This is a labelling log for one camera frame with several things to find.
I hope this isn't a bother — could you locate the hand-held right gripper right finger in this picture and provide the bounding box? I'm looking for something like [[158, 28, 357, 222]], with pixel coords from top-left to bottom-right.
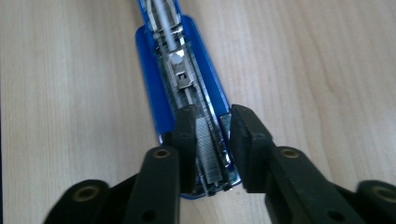
[[229, 104, 367, 224]]

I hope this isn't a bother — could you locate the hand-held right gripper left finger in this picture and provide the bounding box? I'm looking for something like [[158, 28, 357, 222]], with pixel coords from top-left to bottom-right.
[[122, 104, 204, 224]]

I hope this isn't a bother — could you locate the silver staple strip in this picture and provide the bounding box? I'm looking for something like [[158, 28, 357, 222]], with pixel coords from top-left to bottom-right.
[[194, 116, 224, 185]]

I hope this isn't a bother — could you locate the blue stapler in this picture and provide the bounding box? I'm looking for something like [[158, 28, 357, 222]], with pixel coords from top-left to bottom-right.
[[134, 0, 243, 201]]

